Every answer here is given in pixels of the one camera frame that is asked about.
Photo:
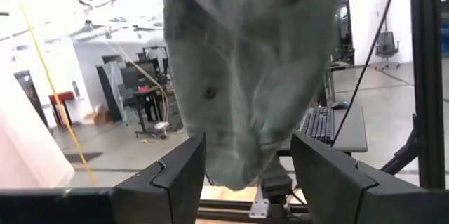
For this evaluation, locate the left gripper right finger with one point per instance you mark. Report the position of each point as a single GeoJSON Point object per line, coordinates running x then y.
{"type": "Point", "coordinates": [333, 189]}

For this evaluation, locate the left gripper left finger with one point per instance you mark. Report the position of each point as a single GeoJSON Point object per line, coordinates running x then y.
{"type": "Point", "coordinates": [175, 189]}

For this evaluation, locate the dark green baseball cap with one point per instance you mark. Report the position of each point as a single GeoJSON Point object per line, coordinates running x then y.
{"type": "Point", "coordinates": [245, 76]}

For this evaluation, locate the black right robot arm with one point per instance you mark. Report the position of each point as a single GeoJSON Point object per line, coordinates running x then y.
{"type": "Point", "coordinates": [277, 182]}

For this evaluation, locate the grey keyboard desk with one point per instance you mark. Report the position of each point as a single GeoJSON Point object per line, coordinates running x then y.
{"type": "Point", "coordinates": [350, 132]}

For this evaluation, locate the black computer keyboard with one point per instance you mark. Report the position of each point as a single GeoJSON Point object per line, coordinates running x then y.
{"type": "Point", "coordinates": [317, 125]}

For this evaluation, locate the computer mouse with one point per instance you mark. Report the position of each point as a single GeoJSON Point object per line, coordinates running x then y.
{"type": "Point", "coordinates": [340, 104]}

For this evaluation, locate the black standing desk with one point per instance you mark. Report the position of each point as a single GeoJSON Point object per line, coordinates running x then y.
{"type": "Point", "coordinates": [147, 94]}

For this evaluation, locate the cardboard box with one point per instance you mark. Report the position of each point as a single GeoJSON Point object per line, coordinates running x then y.
{"type": "Point", "coordinates": [100, 118]}

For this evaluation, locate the red cart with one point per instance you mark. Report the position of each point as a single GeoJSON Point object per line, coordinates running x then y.
{"type": "Point", "coordinates": [62, 97]}

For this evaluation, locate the grey office chair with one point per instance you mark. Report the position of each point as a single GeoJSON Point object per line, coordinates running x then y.
{"type": "Point", "coordinates": [387, 43]}

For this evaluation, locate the silver mounting bracket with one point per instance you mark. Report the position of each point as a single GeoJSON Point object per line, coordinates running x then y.
{"type": "Point", "coordinates": [259, 206]}

